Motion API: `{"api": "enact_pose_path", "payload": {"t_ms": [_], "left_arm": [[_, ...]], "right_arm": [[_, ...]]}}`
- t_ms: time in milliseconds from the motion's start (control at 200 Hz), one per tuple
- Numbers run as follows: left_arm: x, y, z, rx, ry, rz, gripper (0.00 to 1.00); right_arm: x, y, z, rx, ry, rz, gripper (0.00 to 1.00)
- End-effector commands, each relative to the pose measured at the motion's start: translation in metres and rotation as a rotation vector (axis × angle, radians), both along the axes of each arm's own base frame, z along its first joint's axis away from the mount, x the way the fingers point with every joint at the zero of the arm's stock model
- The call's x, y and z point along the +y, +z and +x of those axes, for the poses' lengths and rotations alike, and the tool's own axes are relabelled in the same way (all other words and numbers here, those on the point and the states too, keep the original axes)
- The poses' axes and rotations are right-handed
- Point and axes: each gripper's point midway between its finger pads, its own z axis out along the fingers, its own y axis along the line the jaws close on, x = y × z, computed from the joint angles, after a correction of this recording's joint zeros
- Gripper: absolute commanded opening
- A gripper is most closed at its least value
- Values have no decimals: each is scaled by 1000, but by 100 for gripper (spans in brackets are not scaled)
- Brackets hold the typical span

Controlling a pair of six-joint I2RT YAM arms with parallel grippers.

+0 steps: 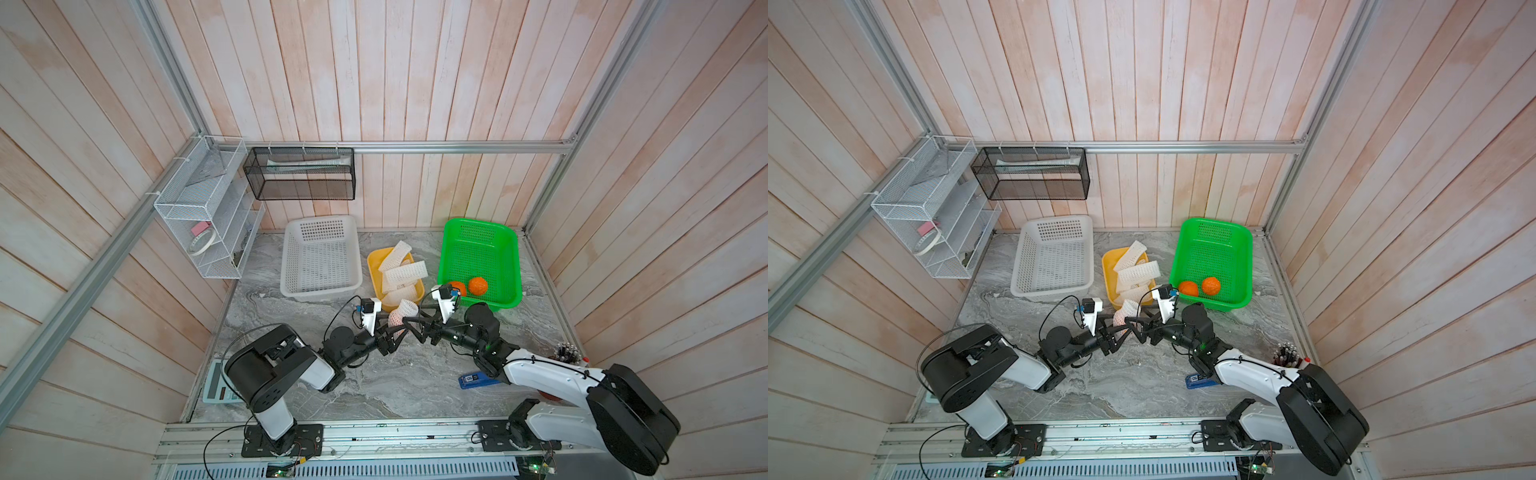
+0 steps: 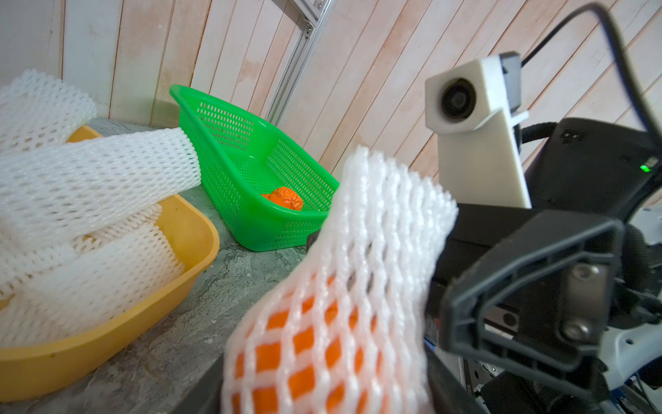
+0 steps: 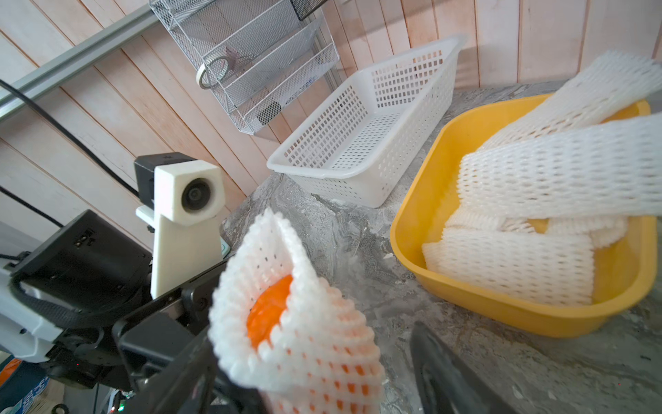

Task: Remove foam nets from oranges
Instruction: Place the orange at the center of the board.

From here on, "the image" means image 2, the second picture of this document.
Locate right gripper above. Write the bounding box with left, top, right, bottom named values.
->
left=429, top=118, right=661, bottom=386

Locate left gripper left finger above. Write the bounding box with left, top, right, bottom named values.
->
left=172, top=355, right=224, bottom=414

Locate removed white foam net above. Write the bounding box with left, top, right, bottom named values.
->
left=1, top=69, right=98, bottom=155

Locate green plastic basket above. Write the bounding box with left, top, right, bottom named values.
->
left=170, top=86, right=339, bottom=252

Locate yellow plastic tub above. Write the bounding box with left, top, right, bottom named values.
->
left=1, top=128, right=219, bottom=402

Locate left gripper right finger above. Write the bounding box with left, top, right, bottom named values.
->
left=424, top=346, right=486, bottom=414

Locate netted orange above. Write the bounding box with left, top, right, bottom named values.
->
left=263, top=186, right=303, bottom=211
left=220, top=147, right=459, bottom=413

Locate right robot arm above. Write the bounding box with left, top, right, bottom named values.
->
left=428, top=118, right=661, bottom=413

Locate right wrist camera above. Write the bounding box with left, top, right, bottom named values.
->
left=425, top=52, right=531, bottom=209

